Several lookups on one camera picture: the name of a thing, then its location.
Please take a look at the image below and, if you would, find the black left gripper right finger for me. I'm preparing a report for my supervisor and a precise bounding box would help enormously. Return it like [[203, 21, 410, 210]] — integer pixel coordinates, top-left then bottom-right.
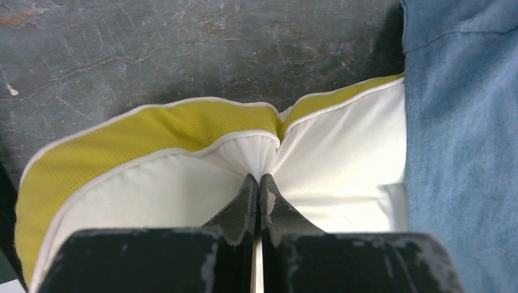
[[258, 174, 463, 292]]

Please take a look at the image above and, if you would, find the white pillow with yellow side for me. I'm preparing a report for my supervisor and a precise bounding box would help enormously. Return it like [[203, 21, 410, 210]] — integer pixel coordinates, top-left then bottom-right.
[[15, 74, 409, 292]]

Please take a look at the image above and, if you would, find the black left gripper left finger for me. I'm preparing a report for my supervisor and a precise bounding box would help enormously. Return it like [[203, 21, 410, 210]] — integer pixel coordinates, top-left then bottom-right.
[[39, 175, 258, 292]]

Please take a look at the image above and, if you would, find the blue fabric pillowcase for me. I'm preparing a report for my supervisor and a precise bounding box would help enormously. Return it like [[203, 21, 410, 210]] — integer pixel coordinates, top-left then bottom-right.
[[401, 1, 517, 292]]

